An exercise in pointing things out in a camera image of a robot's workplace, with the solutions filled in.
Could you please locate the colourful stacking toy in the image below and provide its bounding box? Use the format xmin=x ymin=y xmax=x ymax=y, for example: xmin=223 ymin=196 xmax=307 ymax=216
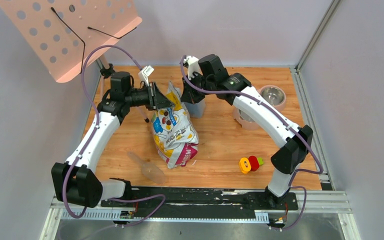
xmin=238 ymin=155 xmax=264 ymax=174

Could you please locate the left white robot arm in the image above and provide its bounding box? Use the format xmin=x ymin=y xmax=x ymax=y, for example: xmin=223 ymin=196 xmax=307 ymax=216
xmin=51 ymin=71 xmax=174 ymax=208

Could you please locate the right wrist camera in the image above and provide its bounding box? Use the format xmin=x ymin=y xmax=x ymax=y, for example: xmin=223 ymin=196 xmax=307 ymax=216
xmin=182 ymin=55 xmax=201 ymax=80

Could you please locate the pink double pet bowl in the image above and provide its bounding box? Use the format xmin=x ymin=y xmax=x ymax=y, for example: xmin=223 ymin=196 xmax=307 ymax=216
xmin=232 ymin=84 xmax=287 ymax=131

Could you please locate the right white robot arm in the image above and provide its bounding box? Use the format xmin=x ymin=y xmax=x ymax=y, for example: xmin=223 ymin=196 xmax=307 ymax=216
xmin=180 ymin=54 xmax=313 ymax=209

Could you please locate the pink music stand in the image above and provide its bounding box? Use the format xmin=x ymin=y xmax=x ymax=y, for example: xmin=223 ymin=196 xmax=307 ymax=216
xmin=0 ymin=0 xmax=143 ymax=83

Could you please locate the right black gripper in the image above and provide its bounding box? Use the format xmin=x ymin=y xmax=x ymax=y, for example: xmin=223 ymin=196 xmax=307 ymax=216
xmin=182 ymin=70 xmax=216 ymax=104

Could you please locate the translucent plastic container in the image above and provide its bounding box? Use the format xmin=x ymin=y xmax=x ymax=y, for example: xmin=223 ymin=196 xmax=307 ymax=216
xmin=184 ymin=99 xmax=206 ymax=119

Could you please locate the pet food bag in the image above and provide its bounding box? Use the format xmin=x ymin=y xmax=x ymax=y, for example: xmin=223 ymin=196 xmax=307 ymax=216
xmin=151 ymin=82 xmax=199 ymax=169

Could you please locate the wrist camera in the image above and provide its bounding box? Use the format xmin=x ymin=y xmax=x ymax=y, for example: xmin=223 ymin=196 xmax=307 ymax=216
xmin=138 ymin=65 xmax=154 ymax=86
xmin=182 ymin=55 xmax=201 ymax=80

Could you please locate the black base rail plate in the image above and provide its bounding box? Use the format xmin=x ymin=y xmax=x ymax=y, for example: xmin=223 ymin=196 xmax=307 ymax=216
xmin=100 ymin=186 xmax=299 ymax=219

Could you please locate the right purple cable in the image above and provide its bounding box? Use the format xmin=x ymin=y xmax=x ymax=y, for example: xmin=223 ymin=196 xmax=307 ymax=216
xmin=180 ymin=55 xmax=324 ymax=232

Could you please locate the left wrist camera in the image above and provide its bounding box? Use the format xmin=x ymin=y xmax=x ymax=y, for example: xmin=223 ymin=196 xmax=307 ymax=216
xmin=138 ymin=65 xmax=154 ymax=86

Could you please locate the clear plastic scoop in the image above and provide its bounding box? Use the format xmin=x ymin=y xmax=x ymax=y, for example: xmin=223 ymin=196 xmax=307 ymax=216
xmin=127 ymin=151 xmax=166 ymax=184

